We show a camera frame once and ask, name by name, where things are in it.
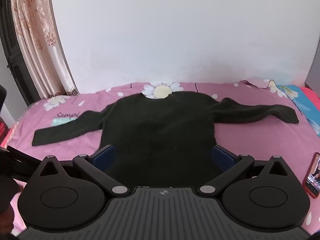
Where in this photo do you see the black knit sweater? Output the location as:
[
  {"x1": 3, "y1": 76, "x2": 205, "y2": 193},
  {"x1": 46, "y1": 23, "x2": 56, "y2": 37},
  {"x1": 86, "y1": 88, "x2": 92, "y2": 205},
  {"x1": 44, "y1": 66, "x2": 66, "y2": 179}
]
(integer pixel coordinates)
[{"x1": 32, "y1": 92, "x2": 298, "y2": 188}]

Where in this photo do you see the red cloth pile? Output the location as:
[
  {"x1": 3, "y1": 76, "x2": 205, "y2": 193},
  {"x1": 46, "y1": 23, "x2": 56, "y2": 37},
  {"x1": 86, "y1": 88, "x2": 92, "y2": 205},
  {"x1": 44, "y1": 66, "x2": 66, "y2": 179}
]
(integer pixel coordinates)
[{"x1": 0, "y1": 119, "x2": 10, "y2": 144}]

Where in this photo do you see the pink floral bed sheet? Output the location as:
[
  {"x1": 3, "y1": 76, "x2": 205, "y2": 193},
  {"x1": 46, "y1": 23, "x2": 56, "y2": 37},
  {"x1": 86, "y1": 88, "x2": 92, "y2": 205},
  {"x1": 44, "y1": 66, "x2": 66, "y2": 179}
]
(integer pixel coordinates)
[{"x1": 4, "y1": 81, "x2": 319, "y2": 239}]

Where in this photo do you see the red smartphone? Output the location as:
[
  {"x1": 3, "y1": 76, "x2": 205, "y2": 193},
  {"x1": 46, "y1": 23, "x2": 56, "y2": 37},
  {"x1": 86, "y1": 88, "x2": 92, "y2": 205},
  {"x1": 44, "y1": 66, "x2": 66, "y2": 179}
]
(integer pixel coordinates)
[{"x1": 302, "y1": 152, "x2": 319, "y2": 199}]

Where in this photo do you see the blue floral pillow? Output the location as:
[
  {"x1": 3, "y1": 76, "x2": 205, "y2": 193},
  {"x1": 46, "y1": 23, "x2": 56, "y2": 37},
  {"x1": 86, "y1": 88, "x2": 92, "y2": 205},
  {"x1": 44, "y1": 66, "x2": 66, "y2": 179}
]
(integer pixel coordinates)
[{"x1": 264, "y1": 79, "x2": 319, "y2": 137}]

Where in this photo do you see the grey cabinet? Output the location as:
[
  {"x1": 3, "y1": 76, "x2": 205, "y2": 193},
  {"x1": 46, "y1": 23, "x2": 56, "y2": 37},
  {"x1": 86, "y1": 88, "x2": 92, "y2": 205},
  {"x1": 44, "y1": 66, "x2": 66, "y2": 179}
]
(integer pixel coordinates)
[{"x1": 305, "y1": 50, "x2": 320, "y2": 96}]

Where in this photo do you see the pink patterned curtain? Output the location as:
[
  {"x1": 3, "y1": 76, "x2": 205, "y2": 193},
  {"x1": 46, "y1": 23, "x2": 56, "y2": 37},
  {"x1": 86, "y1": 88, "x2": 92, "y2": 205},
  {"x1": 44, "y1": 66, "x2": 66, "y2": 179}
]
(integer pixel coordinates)
[{"x1": 11, "y1": 0, "x2": 78, "y2": 99}]

